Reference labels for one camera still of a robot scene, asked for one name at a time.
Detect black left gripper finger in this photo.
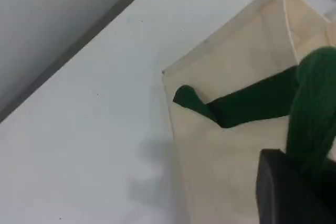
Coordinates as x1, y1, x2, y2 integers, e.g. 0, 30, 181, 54
256, 149, 336, 224

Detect white canvas bag green handles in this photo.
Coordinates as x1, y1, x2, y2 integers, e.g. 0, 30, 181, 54
162, 0, 336, 224

